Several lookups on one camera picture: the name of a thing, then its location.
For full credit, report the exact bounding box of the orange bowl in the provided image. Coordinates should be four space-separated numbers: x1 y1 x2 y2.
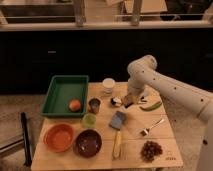
43 123 74 153

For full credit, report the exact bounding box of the silver fork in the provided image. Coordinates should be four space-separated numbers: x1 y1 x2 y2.
140 118 164 136

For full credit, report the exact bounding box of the bunch of dark grapes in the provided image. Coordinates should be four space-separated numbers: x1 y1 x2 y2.
141 141 163 162

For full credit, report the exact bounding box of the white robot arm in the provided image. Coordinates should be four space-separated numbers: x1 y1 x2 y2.
127 55 213 171

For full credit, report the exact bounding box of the metal cup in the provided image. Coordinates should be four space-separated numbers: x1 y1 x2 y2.
89 98 101 114

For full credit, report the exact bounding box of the purple bowl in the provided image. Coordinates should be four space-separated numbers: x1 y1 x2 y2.
75 129 102 158

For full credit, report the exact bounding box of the small green cup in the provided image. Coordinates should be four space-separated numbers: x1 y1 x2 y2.
82 113 96 128

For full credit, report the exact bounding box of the black bar beside table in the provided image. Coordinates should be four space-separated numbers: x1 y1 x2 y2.
21 112 32 167

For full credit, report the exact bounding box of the orange fruit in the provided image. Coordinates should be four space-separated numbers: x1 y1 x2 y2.
69 99 81 112

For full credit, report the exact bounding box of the yellow banana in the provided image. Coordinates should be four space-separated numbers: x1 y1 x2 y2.
113 131 122 158

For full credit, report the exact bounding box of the blue sponge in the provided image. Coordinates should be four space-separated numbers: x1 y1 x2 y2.
109 111 126 130

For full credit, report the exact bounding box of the green plastic tray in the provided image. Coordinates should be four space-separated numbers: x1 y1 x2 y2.
42 75 89 118

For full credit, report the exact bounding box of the white cup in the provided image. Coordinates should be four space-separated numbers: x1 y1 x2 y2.
102 78 115 93

